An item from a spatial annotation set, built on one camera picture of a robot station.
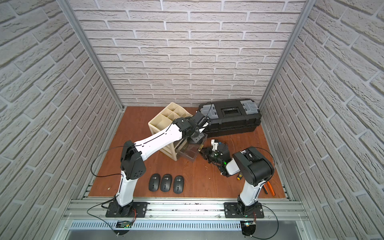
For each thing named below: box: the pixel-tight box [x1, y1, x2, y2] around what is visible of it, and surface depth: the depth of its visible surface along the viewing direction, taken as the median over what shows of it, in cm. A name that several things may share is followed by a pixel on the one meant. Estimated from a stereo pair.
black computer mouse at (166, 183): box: [160, 174, 173, 193], surface depth 83 cm
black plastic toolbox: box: [199, 98, 262, 138], surface depth 96 cm
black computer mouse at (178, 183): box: [173, 175, 185, 194], surface depth 82 cm
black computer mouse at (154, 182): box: [148, 173, 161, 192], surface depth 83 cm
